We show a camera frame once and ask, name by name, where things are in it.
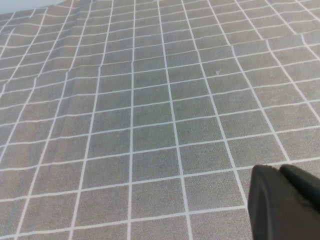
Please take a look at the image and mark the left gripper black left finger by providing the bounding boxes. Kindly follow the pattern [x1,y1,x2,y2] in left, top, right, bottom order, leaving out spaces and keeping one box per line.
[247,164,320,240]

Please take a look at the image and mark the gray white-grid tablecloth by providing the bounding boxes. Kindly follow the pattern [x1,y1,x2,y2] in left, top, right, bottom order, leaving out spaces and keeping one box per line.
[0,0,320,240]

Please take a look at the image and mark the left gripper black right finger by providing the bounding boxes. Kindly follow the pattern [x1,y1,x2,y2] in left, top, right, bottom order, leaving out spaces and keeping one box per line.
[279,163,320,215]

